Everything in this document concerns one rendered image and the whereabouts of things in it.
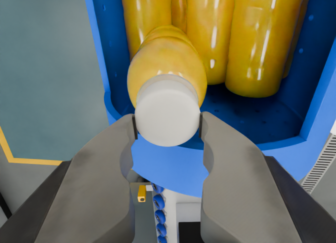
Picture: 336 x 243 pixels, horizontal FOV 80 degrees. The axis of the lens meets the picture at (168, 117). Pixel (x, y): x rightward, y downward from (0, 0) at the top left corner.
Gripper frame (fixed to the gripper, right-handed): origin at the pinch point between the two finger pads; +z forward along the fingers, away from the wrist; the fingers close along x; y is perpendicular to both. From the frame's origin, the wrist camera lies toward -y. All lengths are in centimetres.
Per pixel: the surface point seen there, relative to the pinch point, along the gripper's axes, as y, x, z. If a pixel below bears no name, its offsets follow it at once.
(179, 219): 54, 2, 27
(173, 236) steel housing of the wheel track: 74, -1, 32
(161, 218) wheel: 54, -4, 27
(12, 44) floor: 18, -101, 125
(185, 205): 54, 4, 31
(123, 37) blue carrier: -1.0, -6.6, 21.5
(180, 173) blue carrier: 7.5, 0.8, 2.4
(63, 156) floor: 114, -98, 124
